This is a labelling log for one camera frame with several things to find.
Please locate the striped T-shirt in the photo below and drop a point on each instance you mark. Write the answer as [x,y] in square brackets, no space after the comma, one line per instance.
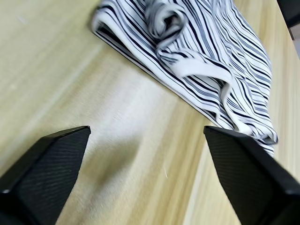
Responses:
[211,70]

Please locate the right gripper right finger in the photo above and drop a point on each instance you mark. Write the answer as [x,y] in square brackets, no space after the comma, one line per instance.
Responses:
[248,178]

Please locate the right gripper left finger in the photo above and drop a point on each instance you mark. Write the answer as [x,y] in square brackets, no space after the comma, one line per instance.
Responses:
[44,173]

